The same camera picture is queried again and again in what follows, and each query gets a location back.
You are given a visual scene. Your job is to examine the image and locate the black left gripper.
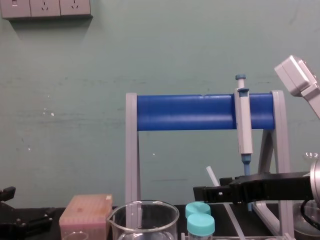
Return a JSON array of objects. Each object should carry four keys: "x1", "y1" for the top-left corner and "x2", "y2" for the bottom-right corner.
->
[{"x1": 0, "y1": 186, "x2": 55, "y2": 240}]

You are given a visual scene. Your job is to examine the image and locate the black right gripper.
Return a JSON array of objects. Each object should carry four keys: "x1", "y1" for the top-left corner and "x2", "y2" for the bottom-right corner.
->
[{"x1": 193, "y1": 171, "x2": 312, "y2": 205}]

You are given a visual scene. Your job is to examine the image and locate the tube with teal cap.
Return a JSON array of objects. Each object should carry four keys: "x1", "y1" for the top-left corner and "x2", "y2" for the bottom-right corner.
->
[
  {"x1": 186, "y1": 213, "x2": 216, "y2": 240},
  {"x1": 185, "y1": 202, "x2": 212, "y2": 219}
]

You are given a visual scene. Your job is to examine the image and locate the clear plastic tube rack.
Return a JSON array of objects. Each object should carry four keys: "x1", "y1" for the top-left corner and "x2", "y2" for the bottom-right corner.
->
[{"x1": 180, "y1": 231, "x2": 296, "y2": 240}]

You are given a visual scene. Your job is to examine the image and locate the small clear glass beaker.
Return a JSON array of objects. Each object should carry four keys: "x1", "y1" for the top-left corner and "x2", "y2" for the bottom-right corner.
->
[{"x1": 60, "y1": 230, "x2": 89, "y2": 240}]

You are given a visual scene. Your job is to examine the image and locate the pink pipette tip box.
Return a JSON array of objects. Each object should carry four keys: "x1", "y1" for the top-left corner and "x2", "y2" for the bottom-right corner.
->
[{"x1": 58, "y1": 194, "x2": 114, "y2": 240}]

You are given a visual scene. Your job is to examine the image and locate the white and blue pipette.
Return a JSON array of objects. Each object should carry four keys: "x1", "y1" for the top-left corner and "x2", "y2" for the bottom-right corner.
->
[{"x1": 234, "y1": 73, "x2": 254, "y2": 212}]

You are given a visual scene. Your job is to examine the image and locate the large clear glass beaker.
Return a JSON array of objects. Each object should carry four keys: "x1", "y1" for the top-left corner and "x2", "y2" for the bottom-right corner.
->
[{"x1": 106, "y1": 199, "x2": 181, "y2": 240}]

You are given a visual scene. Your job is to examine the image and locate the grey and blue pipette stand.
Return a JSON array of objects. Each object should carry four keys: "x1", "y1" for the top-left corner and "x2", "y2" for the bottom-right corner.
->
[{"x1": 125, "y1": 90, "x2": 296, "y2": 238}]

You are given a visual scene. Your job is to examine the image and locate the clear glass flask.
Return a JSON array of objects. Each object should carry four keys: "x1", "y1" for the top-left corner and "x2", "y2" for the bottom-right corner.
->
[{"x1": 292, "y1": 151, "x2": 320, "y2": 240}]

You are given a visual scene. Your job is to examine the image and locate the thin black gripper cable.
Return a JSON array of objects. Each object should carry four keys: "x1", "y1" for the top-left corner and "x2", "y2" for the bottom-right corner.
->
[{"x1": 299, "y1": 198, "x2": 320, "y2": 229}]

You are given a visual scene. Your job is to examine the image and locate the grey wall socket panel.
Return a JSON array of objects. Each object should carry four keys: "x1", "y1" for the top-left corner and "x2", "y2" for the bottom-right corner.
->
[{"x1": 0, "y1": 0, "x2": 94, "y2": 21}]

